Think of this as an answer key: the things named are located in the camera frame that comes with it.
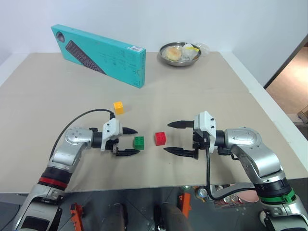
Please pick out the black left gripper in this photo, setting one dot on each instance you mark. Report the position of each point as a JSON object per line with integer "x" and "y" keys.
{"x": 112, "y": 144}

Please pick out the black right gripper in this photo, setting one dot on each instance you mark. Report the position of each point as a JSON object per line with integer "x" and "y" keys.
{"x": 199, "y": 140}

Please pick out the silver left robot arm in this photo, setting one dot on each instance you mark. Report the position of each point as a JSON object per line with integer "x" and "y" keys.
{"x": 72, "y": 144}

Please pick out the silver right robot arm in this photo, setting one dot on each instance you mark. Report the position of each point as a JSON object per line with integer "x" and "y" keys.
{"x": 250, "y": 149}

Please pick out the green toy cube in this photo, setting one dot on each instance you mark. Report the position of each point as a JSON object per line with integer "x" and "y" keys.
{"x": 138, "y": 143}

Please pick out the red toy cube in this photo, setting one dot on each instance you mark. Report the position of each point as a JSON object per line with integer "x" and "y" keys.
{"x": 160, "y": 139}

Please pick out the yellow toy cube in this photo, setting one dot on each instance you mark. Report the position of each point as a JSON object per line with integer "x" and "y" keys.
{"x": 119, "y": 108}

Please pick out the silver can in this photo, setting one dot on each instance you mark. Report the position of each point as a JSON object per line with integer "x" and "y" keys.
{"x": 201, "y": 193}

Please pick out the orange clamp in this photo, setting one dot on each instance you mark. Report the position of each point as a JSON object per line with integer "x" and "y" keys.
{"x": 76, "y": 216}
{"x": 184, "y": 203}

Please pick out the round metal bowl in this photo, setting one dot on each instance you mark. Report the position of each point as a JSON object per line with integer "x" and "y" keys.
{"x": 179, "y": 63}

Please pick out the round bread bun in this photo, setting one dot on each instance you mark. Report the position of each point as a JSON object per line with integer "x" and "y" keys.
{"x": 174, "y": 53}

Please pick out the clear plastic food bag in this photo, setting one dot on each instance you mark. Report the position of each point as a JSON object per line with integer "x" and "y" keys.
{"x": 190, "y": 51}

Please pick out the pink bowl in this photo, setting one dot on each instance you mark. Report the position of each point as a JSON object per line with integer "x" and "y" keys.
{"x": 249, "y": 195}

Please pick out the teal keyboard box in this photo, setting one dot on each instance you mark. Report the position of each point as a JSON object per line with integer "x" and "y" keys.
{"x": 106, "y": 55}

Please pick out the brown cardboard box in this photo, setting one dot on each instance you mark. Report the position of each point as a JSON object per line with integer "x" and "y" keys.
{"x": 303, "y": 114}

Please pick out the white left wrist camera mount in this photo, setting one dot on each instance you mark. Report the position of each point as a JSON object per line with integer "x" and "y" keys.
{"x": 111, "y": 127}

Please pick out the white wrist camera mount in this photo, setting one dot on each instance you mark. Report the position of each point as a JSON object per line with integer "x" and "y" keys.
{"x": 207, "y": 122}
{"x": 111, "y": 127}

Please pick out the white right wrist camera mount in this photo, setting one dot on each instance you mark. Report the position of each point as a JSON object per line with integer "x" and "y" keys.
{"x": 207, "y": 122}

